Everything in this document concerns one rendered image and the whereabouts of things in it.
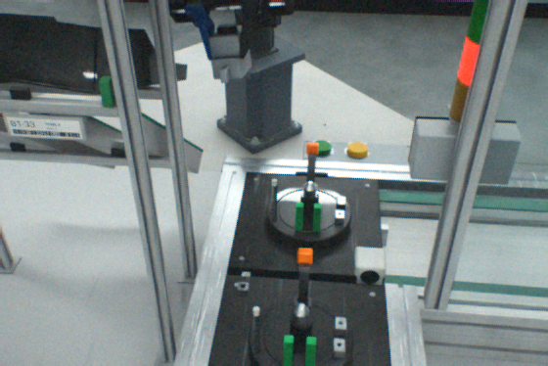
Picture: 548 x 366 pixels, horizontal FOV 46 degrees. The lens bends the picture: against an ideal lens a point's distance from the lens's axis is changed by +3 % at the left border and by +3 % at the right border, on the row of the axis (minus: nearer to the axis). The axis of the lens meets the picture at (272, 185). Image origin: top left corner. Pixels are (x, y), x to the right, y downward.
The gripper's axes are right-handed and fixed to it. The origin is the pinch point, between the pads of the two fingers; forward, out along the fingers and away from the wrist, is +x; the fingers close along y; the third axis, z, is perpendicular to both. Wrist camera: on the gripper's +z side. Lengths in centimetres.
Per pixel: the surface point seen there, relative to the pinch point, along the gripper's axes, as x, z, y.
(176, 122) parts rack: 13.1, 0.8, -6.6
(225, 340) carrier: 42.8, -4.5, 0.7
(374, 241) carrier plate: 26.9, -21.1, 19.8
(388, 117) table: -8, -64, 20
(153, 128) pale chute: 13.9, 0.9, -10.0
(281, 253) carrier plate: 29.7, -16.1, 5.6
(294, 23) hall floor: -141, -271, -45
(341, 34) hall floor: -130, -268, -16
